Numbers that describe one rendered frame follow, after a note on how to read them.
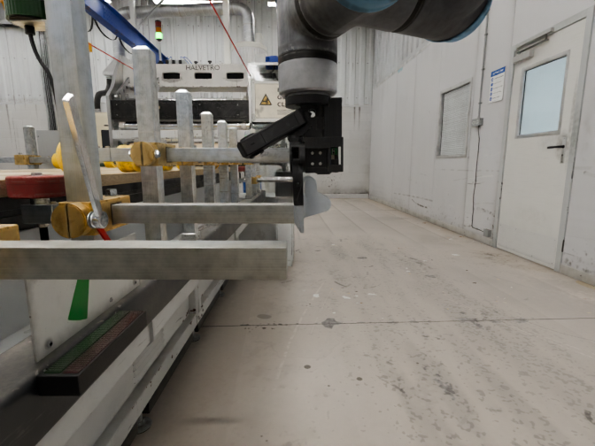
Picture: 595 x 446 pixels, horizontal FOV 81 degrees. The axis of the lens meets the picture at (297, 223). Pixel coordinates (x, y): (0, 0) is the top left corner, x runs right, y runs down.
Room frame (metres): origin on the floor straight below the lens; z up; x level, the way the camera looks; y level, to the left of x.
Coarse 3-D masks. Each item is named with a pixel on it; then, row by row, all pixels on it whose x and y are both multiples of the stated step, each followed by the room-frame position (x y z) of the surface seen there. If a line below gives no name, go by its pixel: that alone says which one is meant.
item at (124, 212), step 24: (24, 216) 0.55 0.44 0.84; (48, 216) 0.55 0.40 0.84; (120, 216) 0.55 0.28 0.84; (144, 216) 0.55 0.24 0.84; (168, 216) 0.55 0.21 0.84; (192, 216) 0.55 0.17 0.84; (216, 216) 0.55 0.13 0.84; (240, 216) 0.55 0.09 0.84; (264, 216) 0.55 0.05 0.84; (288, 216) 0.55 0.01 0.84
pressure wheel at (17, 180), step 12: (12, 180) 0.53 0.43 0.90; (24, 180) 0.53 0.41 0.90; (36, 180) 0.53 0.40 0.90; (48, 180) 0.54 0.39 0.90; (60, 180) 0.56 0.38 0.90; (12, 192) 0.53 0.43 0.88; (24, 192) 0.53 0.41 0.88; (36, 192) 0.53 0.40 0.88; (48, 192) 0.54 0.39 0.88; (60, 192) 0.56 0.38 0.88; (48, 240) 0.56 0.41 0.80
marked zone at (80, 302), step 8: (80, 280) 0.45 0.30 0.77; (88, 280) 0.47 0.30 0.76; (80, 288) 0.45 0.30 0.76; (88, 288) 0.47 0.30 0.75; (80, 296) 0.45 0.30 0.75; (88, 296) 0.47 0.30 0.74; (72, 304) 0.43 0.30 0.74; (80, 304) 0.45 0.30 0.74; (72, 312) 0.43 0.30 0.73; (80, 312) 0.45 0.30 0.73
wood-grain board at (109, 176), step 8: (104, 168) 1.90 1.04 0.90; (112, 168) 1.90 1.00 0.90; (176, 168) 1.90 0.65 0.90; (200, 168) 1.90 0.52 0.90; (0, 176) 0.69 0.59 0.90; (104, 176) 0.84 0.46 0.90; (112, 176) 0.88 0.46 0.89; (120, 176) 0.92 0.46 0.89; (128, 176) 0.96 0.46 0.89; (136, 176) 1.01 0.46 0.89; (168, 176) 1.26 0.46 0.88; (176, 176) 1.34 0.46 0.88; (0, 184) 0.54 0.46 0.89; (104, 184) 0.84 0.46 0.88; (112, 184) 0.88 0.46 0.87; (0, 192) 0.54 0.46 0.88
